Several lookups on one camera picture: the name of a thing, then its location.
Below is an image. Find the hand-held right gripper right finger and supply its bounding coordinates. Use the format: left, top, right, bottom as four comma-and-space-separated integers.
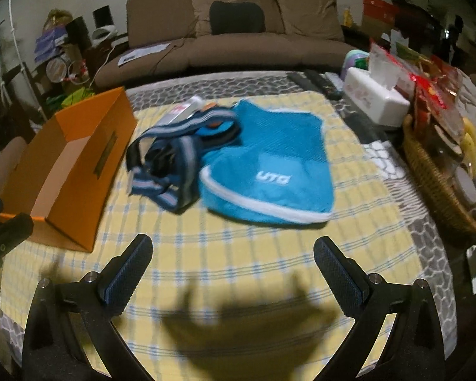
313, 236, 445, 381

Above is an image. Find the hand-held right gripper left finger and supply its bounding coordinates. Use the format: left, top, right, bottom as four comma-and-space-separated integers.
22, 234, 155, 381

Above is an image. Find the orange cardboard box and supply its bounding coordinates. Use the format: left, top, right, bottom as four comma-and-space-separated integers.
0, 86, 137, 253

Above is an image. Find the blue striped strap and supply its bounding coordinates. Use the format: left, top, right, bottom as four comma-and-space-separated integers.
126, 107, 242, 215

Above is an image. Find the blue mesh bag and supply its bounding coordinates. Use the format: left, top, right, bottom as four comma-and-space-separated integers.
198, 99, 338, 225

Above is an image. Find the clear plastic bottle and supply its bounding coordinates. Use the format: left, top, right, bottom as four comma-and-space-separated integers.
159, 96, 207, 130

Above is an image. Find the brown armchair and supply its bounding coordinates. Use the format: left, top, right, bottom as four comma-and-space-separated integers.
0, 137, 28, 203

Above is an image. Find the yellow plaid cloth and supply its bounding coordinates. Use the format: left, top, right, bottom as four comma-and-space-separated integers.
0, 87, 425, 379

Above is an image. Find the grey patterned table mat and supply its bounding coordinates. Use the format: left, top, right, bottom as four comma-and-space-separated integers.
0, 69, 459, 381

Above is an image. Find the green bag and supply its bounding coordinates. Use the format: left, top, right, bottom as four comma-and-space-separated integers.
61, 87, 96, 108

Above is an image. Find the wicker basket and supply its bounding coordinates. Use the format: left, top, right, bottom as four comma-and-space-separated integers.
402, 113, 476, 235

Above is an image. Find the round printed tin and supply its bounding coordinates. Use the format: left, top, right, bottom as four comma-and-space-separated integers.
47, 56, 70, 84

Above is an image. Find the glass jar grey lid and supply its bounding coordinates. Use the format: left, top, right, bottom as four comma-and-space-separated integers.
454, 167, 476, 203

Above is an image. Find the white pole rack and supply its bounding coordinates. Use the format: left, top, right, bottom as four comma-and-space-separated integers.
0, 0, 28, 108

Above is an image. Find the stack of purple packets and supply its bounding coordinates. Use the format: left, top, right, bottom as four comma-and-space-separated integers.
35, 30, 70, 62

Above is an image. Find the white tissue box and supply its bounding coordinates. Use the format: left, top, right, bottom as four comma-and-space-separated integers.
343, 43, 411, 125

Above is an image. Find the yellow banana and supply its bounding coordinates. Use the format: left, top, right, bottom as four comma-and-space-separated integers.
460, 117, 476, 179

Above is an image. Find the black box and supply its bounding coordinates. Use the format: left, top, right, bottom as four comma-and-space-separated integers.
65, 17, 91, 50

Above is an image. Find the grey remote control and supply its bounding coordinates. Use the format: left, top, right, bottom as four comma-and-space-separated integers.
324, 72, 345, 99

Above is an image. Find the white round device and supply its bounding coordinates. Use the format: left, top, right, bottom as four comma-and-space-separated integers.
91, 25, 117, 44

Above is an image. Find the pile of red snack packets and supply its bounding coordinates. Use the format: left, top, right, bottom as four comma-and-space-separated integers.
397, 53, 466, 144

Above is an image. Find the white paper sheet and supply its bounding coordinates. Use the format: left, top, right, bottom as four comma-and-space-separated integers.
117, 42, 171, 66

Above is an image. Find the black speaker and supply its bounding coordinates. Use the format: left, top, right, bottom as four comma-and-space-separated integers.
92, 5, 112, 28

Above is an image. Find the pastel round container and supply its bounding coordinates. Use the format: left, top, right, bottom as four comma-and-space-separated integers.
343, 50, 371, 74

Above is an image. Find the brown sofa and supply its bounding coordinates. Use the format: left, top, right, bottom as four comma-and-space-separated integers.
93, 0, 360, 90

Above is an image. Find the red cardboard box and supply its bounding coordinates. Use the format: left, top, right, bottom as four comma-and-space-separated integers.
363, 0, 399, 34

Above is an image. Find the black cushion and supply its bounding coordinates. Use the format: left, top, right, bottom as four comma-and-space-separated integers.
209, 0, 267, 36

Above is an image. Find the white cable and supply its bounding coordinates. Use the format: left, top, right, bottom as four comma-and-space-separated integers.
89, 42, 117, 88

